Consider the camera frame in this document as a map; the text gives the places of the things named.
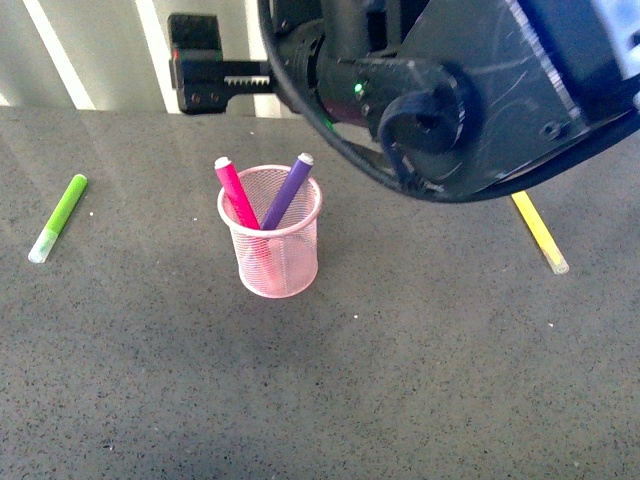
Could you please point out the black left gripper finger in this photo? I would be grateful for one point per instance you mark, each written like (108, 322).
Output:
(203, 80)

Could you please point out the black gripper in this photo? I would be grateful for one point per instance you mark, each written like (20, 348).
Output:
(472, 100)

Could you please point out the pink highlighter pen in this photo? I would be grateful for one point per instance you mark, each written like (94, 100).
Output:
(236, 192)

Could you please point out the purple marker pen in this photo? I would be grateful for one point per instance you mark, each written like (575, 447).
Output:
(289, 188)

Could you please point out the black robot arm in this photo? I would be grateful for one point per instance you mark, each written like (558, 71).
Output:
(293, 36)

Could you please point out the pink mesh pen cup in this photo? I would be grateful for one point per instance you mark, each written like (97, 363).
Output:
(283, 262)

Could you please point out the white pleated curtain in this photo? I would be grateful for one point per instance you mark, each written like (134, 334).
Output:
(107, 55)

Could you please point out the green highlighter pen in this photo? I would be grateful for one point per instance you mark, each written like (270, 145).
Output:
(54, 226)

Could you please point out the yellow highlighter pen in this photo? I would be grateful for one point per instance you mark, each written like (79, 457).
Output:
(540, 233)

